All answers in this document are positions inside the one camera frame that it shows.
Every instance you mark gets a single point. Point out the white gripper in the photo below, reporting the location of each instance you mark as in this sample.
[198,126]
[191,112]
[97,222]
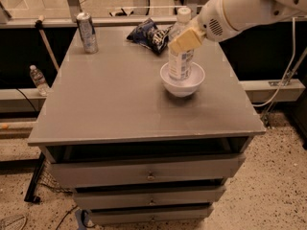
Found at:
[213,20]

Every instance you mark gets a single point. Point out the blue labelled plastic bottle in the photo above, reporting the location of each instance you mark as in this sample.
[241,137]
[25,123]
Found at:
[180,63]

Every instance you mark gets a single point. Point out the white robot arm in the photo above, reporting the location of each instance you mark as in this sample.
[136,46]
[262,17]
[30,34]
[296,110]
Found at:
[245,14]

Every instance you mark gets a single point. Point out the white bowl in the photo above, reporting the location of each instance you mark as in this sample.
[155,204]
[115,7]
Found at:
[183,88]

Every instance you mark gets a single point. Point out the small clear water bottle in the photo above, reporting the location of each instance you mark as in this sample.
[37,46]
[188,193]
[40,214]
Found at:
[39,81]

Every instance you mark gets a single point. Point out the blue chip bag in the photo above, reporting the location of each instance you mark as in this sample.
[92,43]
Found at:
[148,35]

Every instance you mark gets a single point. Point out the silver drink can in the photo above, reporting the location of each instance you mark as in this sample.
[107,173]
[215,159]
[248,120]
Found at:
[87,32]

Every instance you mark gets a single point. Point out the grey drawer cabinet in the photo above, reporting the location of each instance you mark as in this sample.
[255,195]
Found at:
[112,106]

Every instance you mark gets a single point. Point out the top grey drawer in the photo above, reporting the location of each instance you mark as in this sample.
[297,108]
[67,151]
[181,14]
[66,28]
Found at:
[98,174]

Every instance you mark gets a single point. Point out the grey drawer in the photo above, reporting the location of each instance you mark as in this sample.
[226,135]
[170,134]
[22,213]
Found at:
[158,197]
[152,214]
[98,174]

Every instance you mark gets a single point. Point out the middle grey drawer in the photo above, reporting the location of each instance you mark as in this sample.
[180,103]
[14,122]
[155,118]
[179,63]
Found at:
[158,197]

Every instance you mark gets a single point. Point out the bottom grey drawer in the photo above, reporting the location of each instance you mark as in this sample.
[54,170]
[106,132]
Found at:
[152,214]

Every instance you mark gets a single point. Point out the black metal stand leg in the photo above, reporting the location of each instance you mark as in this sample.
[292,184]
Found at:
[30,196]

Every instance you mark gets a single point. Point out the wooden handled tool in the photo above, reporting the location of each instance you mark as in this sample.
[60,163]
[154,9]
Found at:
[39,26]

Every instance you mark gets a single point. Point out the wire mesh strainer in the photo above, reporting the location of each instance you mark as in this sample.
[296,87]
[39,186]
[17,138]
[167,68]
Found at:
[17,222]

